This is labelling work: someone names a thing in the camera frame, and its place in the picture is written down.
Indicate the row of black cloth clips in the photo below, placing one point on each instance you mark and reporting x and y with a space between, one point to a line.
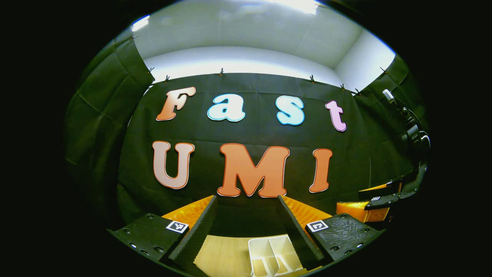
221 71

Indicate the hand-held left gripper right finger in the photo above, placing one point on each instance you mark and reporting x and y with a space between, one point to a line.
298 234

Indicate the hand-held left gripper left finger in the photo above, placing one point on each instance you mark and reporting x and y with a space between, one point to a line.
200 231

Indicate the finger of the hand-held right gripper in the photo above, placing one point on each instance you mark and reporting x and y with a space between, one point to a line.
361 211
384 191

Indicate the white bookshelf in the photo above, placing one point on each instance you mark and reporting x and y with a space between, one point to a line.
269 250

